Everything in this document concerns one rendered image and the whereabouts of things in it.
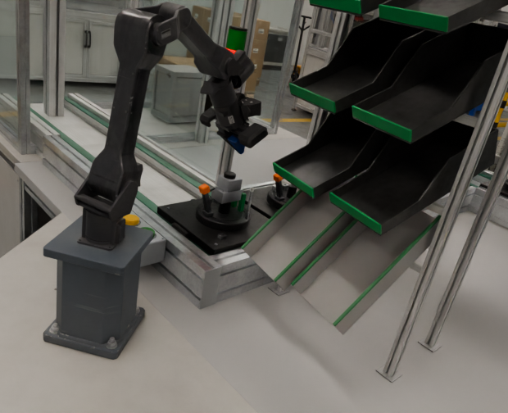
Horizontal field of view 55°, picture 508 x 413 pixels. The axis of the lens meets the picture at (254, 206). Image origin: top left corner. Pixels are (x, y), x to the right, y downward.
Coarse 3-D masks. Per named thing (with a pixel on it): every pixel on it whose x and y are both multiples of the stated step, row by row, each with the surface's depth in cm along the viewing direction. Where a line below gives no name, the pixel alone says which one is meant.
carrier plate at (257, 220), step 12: (180, 204) 128; (192, 204) 129; (168, 216) 122; (180, 216) 122; (192, 216) 123; (252, 216) 129; (264, 216) 130; (192, 228) 117; (204, 228) 118; (252, 228) 123; (192, 240) 115; (204, 240) 113; (216, 240) 114; (228, 240) 115; (240, 240) 116; (216, 252) 110
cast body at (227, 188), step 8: (224, 176) 120; (232, 176) 119; (216, 184) 122; (224, 184) 119; (232, 184) 119; (240, 184) 121; (216, 192) 120; (224, 192) 119; (232, 192) 120; (240, 192) 122; (216, 200) 120; (224, 200) 119; (232, 200) 121
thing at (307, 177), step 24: (336, 120) 102; (312, 144) 101; (336, 144) 102; (360, 144) 101; (384, 144) 93; (288, 168) 99; (312, 168) 97; (336, 168) 96; (360, 168) 93; (312, 192) 89
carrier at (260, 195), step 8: (288, 184) 152; (248, 192) 144; (256, 192) 145; (264, 192) 146; (272, 192) 142; (288, 192) 140; (296, 192) 139; (256, 200) 139; (264, 200) 140; (272, 200) 137; (280, 200) 136; (256, 208) 135; (264, 208) 135; (272, 208) 136
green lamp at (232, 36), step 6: (234, 30) 125; (228, 36) 127; (234, 36) 125; (240, 36) 125; (246, 36) 127; (228, 42) 127; (234, 42) 126; (240, 42) 126; (234, 48) 126; (240, 48) 127
